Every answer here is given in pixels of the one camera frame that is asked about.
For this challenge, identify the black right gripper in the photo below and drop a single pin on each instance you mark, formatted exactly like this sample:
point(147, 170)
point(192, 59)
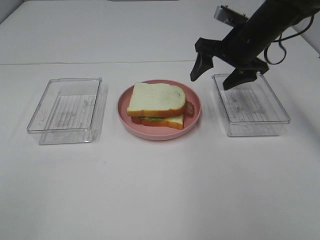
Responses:
point(245, 41)

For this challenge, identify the tray bacon strip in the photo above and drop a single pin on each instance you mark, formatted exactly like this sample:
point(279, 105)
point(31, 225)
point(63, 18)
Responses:
point(189, 109)

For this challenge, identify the tray bread slice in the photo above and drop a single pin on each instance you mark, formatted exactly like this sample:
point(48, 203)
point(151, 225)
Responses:
point(175, 122)
point(156, 100)

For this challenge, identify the green lettuce leaf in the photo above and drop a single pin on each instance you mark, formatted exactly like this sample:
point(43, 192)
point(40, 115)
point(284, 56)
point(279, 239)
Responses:
point(150, 118)

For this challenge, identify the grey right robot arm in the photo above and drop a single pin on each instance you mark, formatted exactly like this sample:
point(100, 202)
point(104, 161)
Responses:
point(308, 8)

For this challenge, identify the clear right plastic tray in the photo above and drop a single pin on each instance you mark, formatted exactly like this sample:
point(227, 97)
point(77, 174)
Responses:
point(250, 109)

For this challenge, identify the clear plastic tray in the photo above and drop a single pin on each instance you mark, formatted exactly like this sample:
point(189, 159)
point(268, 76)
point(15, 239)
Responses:
point(69, 112)
point(250, 109)

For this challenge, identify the clear left plastic tray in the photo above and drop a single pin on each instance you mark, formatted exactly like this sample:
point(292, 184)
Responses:
point(69, 112)

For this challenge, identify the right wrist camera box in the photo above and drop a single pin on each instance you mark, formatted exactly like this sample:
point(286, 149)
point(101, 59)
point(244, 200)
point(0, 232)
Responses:
point(228, 16)

